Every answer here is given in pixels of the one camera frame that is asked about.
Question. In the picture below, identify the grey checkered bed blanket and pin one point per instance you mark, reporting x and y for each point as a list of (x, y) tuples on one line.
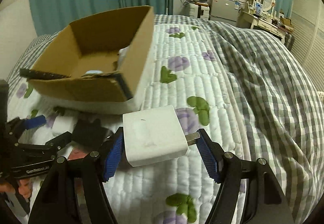
[(281, 109)]

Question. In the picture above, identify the white floral quilted mat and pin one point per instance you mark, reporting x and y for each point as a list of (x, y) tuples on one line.
[(187, 74)]

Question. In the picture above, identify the black small object on bed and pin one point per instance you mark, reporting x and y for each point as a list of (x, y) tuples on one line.
[(91, 135)]

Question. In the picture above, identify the white dressing table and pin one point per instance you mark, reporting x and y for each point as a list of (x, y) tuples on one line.
[(249, 21)]

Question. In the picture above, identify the white suitcase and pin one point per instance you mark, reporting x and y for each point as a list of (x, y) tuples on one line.
[(198, 11)]

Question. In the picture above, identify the silver mini fridge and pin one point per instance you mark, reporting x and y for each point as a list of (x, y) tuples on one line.
[(224, 10)]

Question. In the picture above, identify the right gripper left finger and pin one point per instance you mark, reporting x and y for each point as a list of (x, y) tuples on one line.
[(56, 201)]

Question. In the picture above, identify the white louvered wardrobe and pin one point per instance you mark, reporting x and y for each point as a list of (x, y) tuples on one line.
[(307, 19)]

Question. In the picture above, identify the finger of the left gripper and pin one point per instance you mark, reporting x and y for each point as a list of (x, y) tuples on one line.
[(52, 146), (17, 126)]

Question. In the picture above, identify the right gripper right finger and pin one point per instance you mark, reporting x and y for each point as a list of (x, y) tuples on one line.
[(264, 202)]

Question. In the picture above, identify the brown cardboard box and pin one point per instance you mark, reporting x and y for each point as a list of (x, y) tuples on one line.
[(98, 64)]

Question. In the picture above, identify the white charger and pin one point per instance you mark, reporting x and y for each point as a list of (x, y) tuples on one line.
[(155, 135), (63, 124)]

